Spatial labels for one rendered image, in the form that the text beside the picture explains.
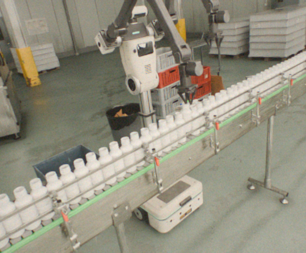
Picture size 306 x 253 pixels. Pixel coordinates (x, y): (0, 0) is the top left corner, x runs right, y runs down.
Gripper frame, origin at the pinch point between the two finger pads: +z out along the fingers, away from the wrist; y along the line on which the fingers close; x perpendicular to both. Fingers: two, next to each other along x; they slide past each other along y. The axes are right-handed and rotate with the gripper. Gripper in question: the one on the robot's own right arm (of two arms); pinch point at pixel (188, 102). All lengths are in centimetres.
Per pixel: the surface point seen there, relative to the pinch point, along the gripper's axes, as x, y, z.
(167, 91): 149, -180, 49
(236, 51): 599, -361, 74
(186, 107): -0.8, -1.1, 2.4
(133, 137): -36.2, -2.7, 5.5
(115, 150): -46.9, -2.2, 7.5
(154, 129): -23.6, -2.0, 6.6
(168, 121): -13.1, -2.8, 6.4
